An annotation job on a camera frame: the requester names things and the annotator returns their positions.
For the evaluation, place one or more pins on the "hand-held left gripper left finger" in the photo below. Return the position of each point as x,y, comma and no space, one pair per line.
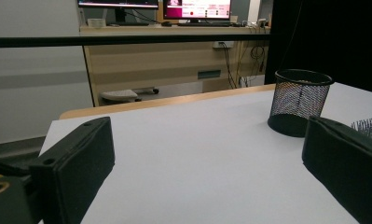
78,161

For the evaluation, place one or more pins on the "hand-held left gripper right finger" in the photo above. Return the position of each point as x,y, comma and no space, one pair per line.
345,161

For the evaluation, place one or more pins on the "grey bristle hairbrush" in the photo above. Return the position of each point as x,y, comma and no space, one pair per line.
371,128

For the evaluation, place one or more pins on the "black mesh pen holder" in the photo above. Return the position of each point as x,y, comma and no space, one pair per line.
298,102

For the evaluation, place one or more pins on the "office chair wheeled base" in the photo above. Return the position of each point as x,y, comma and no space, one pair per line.
120,95

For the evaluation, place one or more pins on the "light wooden office desk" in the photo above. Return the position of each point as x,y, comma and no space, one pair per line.
162,65

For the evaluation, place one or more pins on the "small white box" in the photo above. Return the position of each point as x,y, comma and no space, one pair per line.
96,22

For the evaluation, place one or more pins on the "black keyboard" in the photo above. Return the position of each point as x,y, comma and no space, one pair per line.
205,24
129,23

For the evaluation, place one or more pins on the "black computer mouse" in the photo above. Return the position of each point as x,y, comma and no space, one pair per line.
166,23

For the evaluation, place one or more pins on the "monitor with pink screen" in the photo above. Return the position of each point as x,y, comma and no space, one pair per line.
199,8

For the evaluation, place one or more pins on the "black horizontal metal rail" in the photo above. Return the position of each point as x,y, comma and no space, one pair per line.
127,40

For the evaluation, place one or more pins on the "white wall socket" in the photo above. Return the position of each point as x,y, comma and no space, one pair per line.
223,44

